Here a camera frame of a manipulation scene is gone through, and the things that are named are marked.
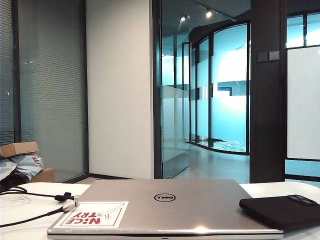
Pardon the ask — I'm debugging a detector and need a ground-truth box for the black charging cable white plug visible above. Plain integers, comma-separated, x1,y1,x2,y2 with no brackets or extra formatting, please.
0,183,81,229

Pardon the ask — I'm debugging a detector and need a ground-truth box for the distant blue computer monitor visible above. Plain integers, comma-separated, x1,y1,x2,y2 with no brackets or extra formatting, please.
216,86,232,97

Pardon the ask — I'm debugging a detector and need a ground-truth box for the silver Dell laptop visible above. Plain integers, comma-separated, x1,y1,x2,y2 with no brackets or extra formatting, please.
46,178,285,240

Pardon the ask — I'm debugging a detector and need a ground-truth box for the wide grey window blind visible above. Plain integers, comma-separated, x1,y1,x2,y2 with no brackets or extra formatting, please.
18,0,87,183

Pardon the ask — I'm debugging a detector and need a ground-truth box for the large brown cardboard box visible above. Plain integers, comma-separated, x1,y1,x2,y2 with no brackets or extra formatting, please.
29,167,56,184

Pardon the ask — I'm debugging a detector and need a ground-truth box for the small open cardboard box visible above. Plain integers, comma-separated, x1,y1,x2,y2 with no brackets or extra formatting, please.
0,141,40,159

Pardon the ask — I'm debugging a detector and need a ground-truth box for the grey plastic mailing bag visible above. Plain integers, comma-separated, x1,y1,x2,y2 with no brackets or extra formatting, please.
0,152,45,181

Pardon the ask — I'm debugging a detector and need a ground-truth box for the narrow grey window blind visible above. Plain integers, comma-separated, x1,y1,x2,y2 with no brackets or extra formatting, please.
0,0,15,146

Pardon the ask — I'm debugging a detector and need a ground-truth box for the black bag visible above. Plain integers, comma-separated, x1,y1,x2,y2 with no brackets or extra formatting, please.
0,168,32,194

